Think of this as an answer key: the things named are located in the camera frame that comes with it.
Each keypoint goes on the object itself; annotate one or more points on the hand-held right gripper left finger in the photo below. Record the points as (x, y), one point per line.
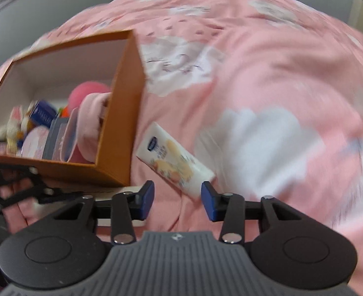
(147, 200)

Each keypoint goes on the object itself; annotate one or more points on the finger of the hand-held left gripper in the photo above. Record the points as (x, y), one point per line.
(11, 167)
(64, 195)

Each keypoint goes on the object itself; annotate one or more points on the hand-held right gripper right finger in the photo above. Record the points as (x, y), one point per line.
(207, 202)

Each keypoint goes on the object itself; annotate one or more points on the dark grey textured case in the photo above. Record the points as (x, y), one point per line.
(50, 138)

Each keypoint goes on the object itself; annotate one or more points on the cream hand cream tube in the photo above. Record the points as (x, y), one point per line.
(169, 157)

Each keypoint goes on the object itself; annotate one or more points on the pink cloth pouch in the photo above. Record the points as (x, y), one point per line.
(90, 129)

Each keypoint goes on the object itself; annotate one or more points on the orange cardboard box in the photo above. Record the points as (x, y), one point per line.
(119, 114)

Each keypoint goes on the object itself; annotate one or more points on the pink plush fruit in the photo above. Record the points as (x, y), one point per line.
(87, 92)

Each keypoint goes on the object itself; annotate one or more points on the white bunny plush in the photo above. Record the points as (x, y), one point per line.
(13, 126)

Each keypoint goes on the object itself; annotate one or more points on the pink oval tin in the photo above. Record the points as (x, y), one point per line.
(72, 132)

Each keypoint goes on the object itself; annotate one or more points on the pink printed blanket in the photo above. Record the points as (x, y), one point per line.
(261, 83)

